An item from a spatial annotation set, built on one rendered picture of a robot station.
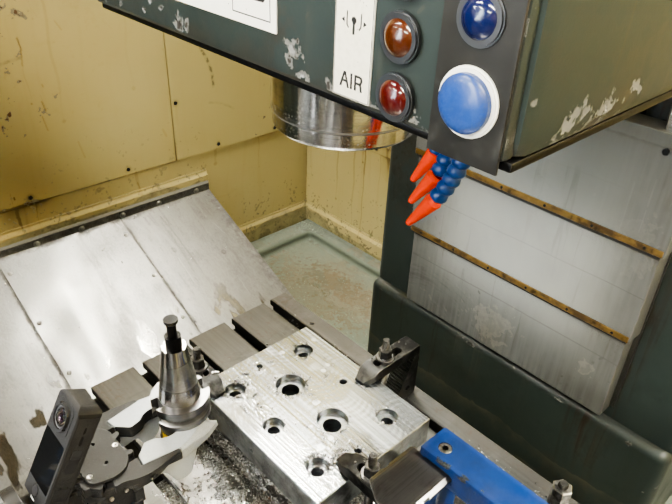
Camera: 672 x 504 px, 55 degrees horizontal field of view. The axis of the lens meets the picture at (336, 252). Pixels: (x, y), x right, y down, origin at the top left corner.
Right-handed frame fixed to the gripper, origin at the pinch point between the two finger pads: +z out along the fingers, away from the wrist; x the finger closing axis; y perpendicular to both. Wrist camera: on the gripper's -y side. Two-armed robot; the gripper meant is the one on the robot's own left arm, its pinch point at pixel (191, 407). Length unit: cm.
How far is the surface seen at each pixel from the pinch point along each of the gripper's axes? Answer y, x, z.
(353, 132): -30.2, 6.2, 17.3
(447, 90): -44, 29, 1
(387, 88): -42.9, 24.5, 1.3
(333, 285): 62, -68, 87
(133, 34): -12, -101, 49
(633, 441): 33, 29, 67
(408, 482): -2.7, 24.0, 9.0
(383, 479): -2.7, 22.2, 7.5
